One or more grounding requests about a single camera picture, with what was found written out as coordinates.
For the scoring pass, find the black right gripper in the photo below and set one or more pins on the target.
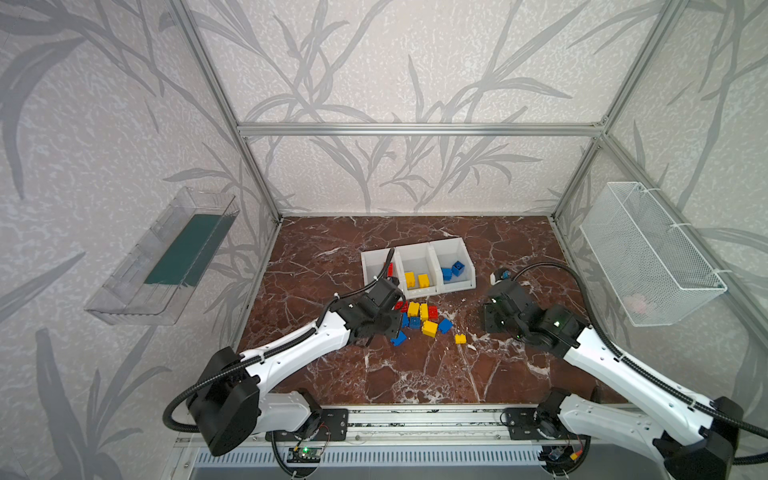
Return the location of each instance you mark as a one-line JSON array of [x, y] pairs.
[[496, 315]]

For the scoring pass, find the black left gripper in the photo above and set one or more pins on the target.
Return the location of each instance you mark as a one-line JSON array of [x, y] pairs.
[[387, 321]]

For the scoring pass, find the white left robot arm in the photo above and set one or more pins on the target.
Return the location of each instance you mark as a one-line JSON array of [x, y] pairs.
[[234, 397]]

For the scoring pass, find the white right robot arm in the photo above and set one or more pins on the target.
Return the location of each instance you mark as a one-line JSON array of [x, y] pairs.
[[690, 435]]

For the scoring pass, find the white left plastic bin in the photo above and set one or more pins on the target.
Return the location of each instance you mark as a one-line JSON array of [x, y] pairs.
[[375, 264]]

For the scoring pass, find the white plastic bin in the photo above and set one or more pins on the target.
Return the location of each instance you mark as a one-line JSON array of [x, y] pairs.
[[419, 259], [452, 253], [375, 264]]

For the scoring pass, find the white middle plastic bin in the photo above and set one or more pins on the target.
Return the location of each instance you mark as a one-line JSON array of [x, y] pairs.
[[419, 259]]

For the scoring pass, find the white right plastic bin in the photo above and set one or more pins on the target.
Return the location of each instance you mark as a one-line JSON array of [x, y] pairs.
[[452, 253]]

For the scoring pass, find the blue lego brick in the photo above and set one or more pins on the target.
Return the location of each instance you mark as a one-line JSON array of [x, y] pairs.
[[445, 326]]

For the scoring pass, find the green circuit board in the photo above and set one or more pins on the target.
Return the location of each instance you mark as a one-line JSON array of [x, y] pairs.
[[304, 455]]

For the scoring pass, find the white wire mesh basket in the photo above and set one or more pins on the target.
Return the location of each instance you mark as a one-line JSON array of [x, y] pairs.
[[658, 274]]

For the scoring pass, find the clear wall shelf tray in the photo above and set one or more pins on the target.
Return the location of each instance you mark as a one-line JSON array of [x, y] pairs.
[[155, 281]]

